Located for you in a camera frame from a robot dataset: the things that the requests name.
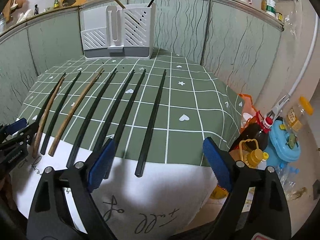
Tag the metal tongs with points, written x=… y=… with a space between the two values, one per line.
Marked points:
x=278 y=106

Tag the clear bottle yellow cap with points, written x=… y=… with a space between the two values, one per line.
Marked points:
x=296 y=116

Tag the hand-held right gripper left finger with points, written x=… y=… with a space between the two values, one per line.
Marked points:
x=102 y=166

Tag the clear plastic bottle blue cap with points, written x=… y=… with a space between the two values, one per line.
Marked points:
x=287 y=176

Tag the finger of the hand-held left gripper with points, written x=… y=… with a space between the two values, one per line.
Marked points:
x=15 y=126
x=17 y=142

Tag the light blue plastic container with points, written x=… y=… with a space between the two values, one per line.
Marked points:
x=285 y=145

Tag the small dark bottle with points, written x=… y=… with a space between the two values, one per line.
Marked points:
x=37 y=10

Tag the small green bottle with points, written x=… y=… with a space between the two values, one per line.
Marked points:
x=56 y=3

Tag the dark sauce bottle red cap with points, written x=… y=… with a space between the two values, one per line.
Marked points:
x=255 y=136

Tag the green checked tablecloth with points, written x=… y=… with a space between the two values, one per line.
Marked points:
x=190 y=110

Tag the orange plastic bag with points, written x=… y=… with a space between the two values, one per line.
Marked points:
x=247 y=107

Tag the white slatted utensil holder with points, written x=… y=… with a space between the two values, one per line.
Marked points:
x=97 y=42

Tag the brown wooden chopstick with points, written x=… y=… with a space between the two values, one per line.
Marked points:
x=116 y=0
x=45 y=115

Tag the yellow cooking oil jug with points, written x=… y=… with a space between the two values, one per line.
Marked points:
x=255 y=156

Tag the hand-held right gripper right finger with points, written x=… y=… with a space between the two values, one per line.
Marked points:
x=216 y=163

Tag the white cloth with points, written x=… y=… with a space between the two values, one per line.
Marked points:
x=25 y=16

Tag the white pipe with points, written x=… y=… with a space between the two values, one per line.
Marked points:
x=306 y=60

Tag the clear bottle green label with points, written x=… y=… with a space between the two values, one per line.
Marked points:
x=270 y=5

